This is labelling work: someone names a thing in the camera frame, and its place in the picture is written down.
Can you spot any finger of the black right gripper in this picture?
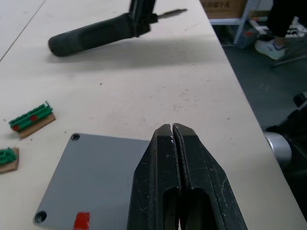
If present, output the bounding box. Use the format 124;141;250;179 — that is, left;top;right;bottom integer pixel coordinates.
129;0;159;38

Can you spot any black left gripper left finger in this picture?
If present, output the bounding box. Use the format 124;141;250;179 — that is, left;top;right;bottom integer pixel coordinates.
126;124;182;230

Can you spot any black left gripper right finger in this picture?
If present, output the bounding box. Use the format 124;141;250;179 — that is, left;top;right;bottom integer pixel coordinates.
172;123;248;230

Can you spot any dark green electric screwdriver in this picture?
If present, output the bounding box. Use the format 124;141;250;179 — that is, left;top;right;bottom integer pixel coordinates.
47;8;189;58

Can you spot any grey square box lid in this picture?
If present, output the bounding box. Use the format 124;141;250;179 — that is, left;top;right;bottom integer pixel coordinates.
33;133;154;230

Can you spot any brown cardboard box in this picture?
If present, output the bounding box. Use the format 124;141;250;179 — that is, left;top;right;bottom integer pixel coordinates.
200;0;248;20

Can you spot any silver and black robot body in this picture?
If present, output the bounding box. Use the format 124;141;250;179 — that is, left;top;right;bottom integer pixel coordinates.
264;92;307;230

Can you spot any red tape patch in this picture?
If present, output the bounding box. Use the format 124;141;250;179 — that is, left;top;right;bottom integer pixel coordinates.
73;212;91;230

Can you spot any grey tool case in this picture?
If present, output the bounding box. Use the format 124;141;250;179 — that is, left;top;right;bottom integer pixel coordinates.
238;27;259;49

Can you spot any white sneaker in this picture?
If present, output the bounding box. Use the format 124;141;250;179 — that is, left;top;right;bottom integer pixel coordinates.
254;39;290;60

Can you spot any long green terminal block on cardboard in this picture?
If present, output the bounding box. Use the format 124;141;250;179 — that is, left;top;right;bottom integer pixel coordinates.
8;100;57;139

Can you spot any person's leg in black trousers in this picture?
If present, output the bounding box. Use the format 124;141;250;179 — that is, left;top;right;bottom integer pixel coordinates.
266;0;301;38

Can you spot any grey chair base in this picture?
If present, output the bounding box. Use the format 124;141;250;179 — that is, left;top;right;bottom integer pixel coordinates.
272;44;307;69

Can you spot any small green terminal block on cardboard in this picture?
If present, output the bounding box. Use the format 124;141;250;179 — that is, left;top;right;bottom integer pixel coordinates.
0;147;20;174

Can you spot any white metal shelf frame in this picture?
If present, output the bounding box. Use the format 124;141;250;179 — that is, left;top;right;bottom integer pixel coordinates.
209;0;269;45

